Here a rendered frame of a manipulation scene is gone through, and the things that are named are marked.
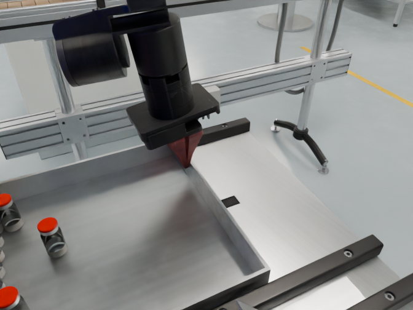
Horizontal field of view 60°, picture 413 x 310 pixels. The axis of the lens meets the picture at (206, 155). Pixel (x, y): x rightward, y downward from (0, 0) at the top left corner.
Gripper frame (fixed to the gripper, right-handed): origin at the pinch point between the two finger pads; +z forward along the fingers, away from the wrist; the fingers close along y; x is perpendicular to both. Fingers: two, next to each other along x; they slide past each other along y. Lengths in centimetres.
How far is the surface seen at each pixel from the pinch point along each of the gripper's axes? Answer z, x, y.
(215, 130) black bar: 2.5, -6.8, -8.0
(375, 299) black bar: 2.6, 26.2, -8.8
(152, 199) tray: 2.2, 2.1, 6.1
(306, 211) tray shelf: 5.0, 12.8, -11.2
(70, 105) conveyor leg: 32, -86, 14
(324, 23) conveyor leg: 34, -87, -100
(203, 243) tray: 2.7, 11.8, 3.0
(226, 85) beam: 46, -86, -48
